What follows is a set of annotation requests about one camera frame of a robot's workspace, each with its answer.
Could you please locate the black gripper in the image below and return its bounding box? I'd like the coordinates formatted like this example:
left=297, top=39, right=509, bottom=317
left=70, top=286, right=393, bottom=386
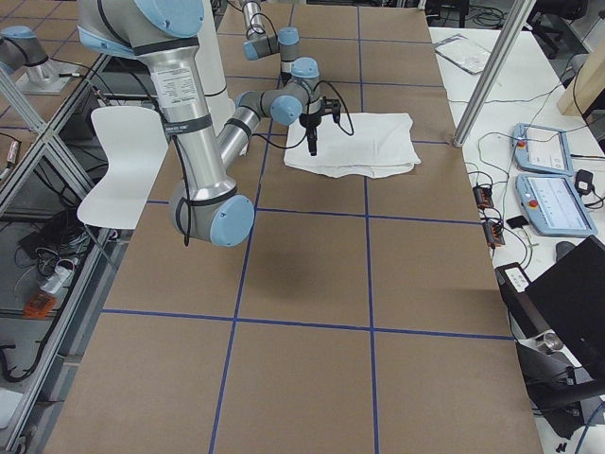
left=299, top=111, right=322, bottom=156

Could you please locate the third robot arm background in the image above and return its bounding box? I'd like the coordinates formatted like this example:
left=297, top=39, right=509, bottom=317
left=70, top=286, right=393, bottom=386
left=1, top=26, right=80, bottom=96

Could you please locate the upper blue teach pendant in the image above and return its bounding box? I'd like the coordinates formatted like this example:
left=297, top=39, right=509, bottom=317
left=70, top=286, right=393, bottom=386
left=511, top=123, right=574, bottom=176

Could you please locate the black power strip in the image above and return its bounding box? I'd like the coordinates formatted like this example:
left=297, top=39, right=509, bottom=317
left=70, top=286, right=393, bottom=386
left=473, top=184, right=505, bottom=250

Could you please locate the lower blue teach pendant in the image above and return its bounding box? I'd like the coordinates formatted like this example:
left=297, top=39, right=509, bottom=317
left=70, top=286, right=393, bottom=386
left=515, top=173, right=598, bottom=237

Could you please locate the white long-sleeve printed shirt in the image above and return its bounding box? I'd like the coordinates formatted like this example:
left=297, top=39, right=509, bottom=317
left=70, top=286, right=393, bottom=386
left=284, top=113, right=421, bottom=179

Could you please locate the blue teach pendant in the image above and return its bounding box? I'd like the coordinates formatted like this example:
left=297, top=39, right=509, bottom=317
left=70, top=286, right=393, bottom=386
left=515, top=173, right=598, bottom=237
left=511, top=123, right=574, bottom=176

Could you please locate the white paper in sleeve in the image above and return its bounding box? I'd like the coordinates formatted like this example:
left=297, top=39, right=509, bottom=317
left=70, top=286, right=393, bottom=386
left=434, top=34, right=491, bottom=75

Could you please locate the black laptop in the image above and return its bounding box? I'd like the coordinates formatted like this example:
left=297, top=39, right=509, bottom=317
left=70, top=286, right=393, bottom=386
left=526, top=236, right=604, bottom=378

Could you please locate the orange box under table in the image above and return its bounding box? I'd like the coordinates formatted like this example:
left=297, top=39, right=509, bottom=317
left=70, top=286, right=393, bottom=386
left=23, top=291, right=56, bottom=320

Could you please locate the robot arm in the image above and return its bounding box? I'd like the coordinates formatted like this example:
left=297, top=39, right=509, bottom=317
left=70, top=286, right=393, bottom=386
left=239, top=0, right=300, bottom=84
left=78, top=1, right=327, bottom=247

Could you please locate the white plastic chair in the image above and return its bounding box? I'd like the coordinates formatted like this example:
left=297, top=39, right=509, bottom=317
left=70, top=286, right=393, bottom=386
left=78, top=106, right=168, bottom=230

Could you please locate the aluminium frame post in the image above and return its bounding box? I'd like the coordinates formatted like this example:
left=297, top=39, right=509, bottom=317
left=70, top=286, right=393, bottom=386
left=453, top=0, right=536, bottom=148

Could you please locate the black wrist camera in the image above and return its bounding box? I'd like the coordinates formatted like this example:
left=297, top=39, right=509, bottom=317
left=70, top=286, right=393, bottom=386
left=322, top=96, right=341, bottom=125

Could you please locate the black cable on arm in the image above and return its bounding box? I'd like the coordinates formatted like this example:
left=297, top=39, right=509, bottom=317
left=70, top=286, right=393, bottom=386
left=169, top=79, right=356, bottom=247

